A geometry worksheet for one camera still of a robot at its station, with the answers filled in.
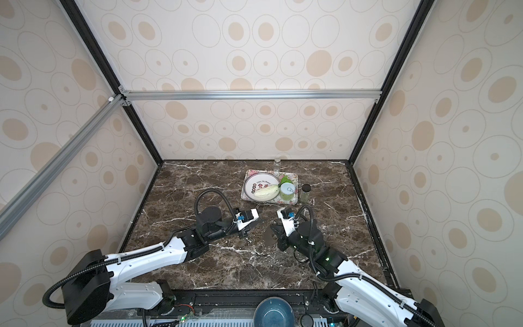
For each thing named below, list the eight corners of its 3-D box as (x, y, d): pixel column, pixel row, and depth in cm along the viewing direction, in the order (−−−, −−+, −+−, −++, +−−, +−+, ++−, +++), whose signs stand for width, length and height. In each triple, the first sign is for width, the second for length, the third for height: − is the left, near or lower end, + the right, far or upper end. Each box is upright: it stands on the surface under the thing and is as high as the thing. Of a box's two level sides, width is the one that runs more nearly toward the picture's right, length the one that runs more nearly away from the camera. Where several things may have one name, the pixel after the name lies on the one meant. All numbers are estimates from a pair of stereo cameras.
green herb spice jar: (300, 204, 104) (303, 192, 96) (299, 195, 107) (301, 184, 99) (308, 204, 104) (311, 192, 96) (307, 195, 107) (310, 184, 99)
